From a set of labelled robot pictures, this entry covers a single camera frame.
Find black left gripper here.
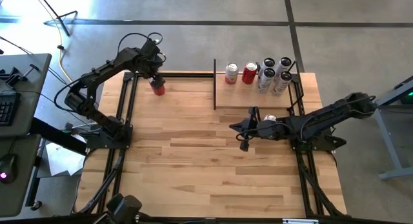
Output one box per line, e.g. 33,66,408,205
138,39,166,87

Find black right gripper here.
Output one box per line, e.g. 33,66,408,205
229,107,293,152

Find red Coca-Cola Zero can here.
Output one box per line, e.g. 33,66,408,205
148,76,166,96
241,61,259,85

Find tall white can pink print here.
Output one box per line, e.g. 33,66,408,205
257,67,277,94
277,57,293,75

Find tall white can blue print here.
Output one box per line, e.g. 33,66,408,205
259,57,276,73
271,71,293,96

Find white paper sheets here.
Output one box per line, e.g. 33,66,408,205
45,141,85,177

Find black tripod stand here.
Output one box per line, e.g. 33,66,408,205
34,0,79,37

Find grey desk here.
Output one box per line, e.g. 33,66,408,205
0,52,53,218

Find black boxy device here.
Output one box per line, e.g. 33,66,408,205
96,193,143,224

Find grey metal table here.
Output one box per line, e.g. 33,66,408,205
370,75,413,180

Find black keyboard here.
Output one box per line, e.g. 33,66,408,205
0,92,21,127

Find black computer mouse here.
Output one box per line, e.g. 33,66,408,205
0,152,17,185

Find black aluminium table frame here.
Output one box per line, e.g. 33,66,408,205
72,70,348,218

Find wooden shelf black metal frame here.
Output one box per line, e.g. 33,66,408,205
212,58,299,111

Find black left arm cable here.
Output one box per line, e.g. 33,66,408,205
116,32,165,62

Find yellow extension cable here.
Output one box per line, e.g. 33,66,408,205
56,23,75,85

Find silver metal bracket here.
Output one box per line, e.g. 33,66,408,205
282,218,319,224

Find black clamp mount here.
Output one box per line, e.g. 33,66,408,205
0,64,41,88

